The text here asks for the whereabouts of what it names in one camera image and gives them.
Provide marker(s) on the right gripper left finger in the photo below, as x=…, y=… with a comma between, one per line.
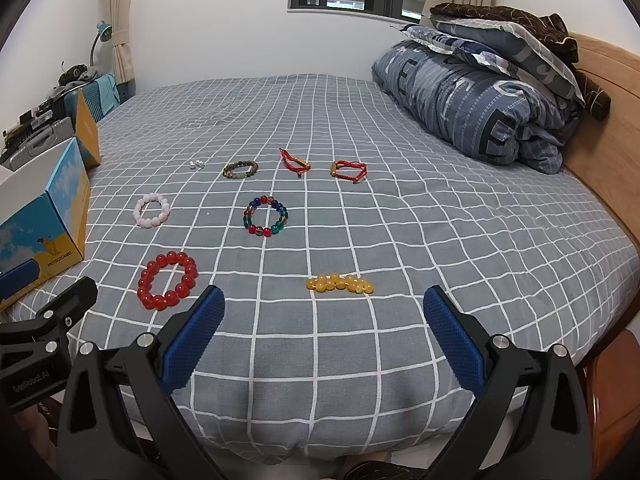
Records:
x=119, y=420

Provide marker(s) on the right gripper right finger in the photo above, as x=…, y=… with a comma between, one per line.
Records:
x=552, y=437

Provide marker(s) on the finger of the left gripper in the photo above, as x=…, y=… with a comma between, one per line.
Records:
x=53, y=321

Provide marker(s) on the clear crystal earrings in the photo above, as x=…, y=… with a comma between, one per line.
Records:
x=197, y=164

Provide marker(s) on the red cord bracelet gold tube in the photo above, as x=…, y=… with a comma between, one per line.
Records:
x=294, y=164

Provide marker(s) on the red cord bracelet gold bead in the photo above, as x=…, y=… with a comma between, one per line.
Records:
x=350, y=171

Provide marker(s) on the white blue cardboard box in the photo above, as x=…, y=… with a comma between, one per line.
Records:
x=44, y=207

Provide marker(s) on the grey suitcase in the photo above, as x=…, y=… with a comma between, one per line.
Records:
x=45, y=139

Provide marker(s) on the teal suitcase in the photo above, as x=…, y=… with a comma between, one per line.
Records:
x=101, y=96

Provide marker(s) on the wooden headboard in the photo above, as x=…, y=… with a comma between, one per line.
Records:
x=605, y=155

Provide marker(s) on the grey checked bed sheet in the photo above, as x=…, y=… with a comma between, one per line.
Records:
x=323, y=349

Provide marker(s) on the teal desk lamp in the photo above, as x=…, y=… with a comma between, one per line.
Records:
x=103, y=34

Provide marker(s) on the folded blue patterned duvet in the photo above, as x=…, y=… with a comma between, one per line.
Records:
x=489, y=117

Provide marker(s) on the beige left curtain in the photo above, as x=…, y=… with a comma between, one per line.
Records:
x=119, y=15

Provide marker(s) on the grey patterned pillow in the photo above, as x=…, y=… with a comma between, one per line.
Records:
x=503, y=47

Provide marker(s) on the brown fleece blanket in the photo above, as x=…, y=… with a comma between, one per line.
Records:
x=551, y=31

